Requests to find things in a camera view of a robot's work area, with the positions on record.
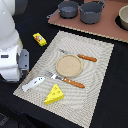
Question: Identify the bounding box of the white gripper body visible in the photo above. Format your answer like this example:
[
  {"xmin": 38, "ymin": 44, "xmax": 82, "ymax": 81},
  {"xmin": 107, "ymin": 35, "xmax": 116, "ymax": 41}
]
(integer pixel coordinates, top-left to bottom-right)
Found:
[{"xmin": 0, "ymin": 45, "xmax": 29, "ymax": 82}]

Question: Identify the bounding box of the white toy fish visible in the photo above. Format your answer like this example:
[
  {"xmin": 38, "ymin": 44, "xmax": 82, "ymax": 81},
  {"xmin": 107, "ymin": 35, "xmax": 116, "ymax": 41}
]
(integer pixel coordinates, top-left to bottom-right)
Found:
[{"xmin": 22, "ymin": 77, "xmax": 45, "ymax": 92}]

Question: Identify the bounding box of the yellow butter box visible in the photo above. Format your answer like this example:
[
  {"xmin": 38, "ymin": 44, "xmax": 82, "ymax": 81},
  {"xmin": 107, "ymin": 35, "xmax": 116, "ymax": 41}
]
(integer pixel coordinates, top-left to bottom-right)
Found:
[{"xmin": 33, "ymin": 33, "xmax": 47, "ymax": 46}]

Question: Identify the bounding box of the yellow cheese wedge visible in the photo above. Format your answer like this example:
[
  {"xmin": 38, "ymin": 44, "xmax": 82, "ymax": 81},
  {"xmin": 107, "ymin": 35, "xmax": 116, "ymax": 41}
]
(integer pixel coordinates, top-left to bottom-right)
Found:
[{"xmin": 44, "ymin": 84, "xmax": 64, "ymax": 105}]

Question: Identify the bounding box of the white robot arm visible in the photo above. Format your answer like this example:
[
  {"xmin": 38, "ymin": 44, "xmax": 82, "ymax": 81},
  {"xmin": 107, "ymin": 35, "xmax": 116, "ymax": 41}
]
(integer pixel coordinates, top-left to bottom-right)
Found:
[{"xmin": 0, "ymin": 0, "xmax": 28, "ymax": 81}]

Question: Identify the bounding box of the round beige plate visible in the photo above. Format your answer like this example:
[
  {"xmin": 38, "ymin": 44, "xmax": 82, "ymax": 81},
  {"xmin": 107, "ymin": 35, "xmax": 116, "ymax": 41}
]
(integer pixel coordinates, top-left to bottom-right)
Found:
[{"xmin": 55, "ymin": 54, "xmax": 83, "ymax": 78}]

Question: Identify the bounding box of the woven beige placemat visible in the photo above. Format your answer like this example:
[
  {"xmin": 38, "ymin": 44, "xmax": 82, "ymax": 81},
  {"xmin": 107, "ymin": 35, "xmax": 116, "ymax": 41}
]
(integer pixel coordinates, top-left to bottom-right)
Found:
[{"xmin": 14, "ymin": 31, "xmax": 114, "ymax": 128}]

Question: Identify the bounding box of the small grey pot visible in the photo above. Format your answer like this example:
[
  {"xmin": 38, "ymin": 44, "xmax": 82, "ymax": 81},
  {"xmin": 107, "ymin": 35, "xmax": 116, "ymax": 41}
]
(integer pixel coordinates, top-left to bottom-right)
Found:
[{"xmin": 47, "ymin": 1, "xmax": 78, "ymax": 18}]

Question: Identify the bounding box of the large grey pot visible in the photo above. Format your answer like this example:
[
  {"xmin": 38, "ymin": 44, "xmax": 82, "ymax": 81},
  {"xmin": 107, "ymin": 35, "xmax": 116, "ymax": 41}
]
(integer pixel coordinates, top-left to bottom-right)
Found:
[{"xmin": 79, "ymin": 0, "xmax": 105, "ymax": 24}]

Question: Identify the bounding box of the brown wooden tray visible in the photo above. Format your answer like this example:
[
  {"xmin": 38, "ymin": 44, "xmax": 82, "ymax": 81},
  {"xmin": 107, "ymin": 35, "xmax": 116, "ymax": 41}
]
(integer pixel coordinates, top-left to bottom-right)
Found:
[{"xmin": 48, "ymin": 0, "xmax": 128, "ymax": 42}]

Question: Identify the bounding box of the beige bowl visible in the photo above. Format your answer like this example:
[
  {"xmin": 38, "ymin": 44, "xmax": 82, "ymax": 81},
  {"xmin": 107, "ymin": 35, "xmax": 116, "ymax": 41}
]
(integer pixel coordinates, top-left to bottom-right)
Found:
[{"xmin": 119, "ymin": 5, "xmax": 128, "ymax": 30}]

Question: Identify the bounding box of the fork with wooden handle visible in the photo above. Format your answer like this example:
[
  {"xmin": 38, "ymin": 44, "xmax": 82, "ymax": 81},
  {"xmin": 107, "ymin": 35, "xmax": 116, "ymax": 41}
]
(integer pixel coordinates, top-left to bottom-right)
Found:
[{"xmin": 44, "ymin": 71, "xmax": 85, "ymax": 88}]

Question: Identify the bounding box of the knife with wooden handle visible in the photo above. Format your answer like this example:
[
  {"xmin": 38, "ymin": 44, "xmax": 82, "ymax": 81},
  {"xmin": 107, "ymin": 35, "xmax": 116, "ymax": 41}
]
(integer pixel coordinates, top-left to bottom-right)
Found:
[{"xmin": 59, "ymin": 49, "xmax": 97, "ymax": 62}]

